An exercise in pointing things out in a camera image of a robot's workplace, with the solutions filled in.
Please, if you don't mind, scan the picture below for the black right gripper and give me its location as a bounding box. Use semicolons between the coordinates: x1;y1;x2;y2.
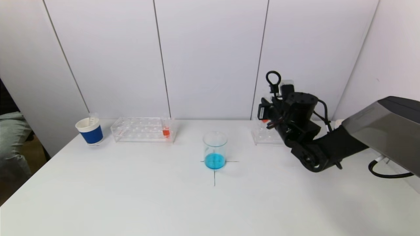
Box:
257;97;284;127

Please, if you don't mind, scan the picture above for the clear acrylic test tube rack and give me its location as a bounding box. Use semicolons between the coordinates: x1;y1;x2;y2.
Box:
110;117;177;144
251;118;290;145

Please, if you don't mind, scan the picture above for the clear glass beaker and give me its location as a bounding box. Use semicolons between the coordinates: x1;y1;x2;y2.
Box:
202;131;228;170

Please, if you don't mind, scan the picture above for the person in grey jeans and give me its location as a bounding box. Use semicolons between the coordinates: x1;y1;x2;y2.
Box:
0;79;34;184

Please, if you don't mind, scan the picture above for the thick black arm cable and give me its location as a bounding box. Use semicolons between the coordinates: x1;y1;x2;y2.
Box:
368;156;415;179

